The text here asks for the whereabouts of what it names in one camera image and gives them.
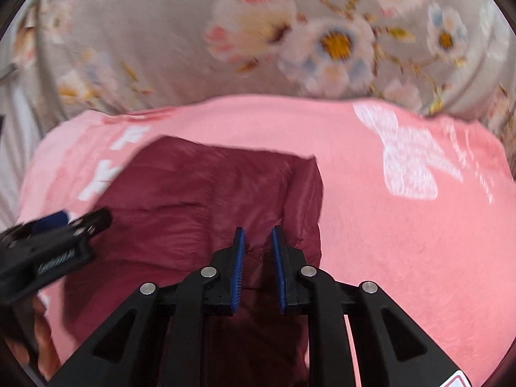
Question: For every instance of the white cloth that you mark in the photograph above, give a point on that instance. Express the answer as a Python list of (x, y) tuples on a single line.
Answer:
[(16, 137)]

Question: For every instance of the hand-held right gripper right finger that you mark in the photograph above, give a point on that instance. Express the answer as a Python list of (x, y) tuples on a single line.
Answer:
[(278, 274)]

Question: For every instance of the maroon garment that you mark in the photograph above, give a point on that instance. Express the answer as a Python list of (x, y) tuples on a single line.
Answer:
[(193, 193)]

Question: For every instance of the grey floral bed quilt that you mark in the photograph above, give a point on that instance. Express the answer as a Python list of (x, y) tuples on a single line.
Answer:
[(161, 36)]

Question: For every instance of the person's left hand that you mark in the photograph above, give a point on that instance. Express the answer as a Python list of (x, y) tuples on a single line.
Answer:
[(42, 338)]

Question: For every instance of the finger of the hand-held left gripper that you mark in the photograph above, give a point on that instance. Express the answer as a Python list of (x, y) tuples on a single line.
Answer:
[(90, 223), (50, 221)]

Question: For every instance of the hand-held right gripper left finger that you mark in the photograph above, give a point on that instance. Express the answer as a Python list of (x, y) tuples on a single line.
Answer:
[(238, 274)]

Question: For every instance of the pink printed blanket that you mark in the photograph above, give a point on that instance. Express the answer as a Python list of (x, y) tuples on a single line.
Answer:
[(395, 250)]

